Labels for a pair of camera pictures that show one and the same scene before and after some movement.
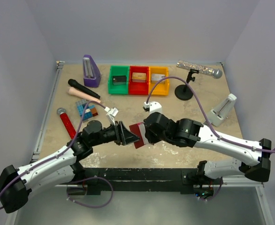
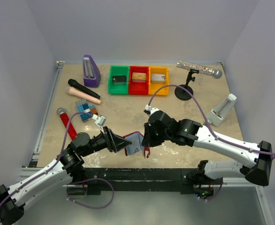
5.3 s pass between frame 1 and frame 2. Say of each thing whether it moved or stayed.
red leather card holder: moved
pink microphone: stayed
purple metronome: stayed
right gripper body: stayed
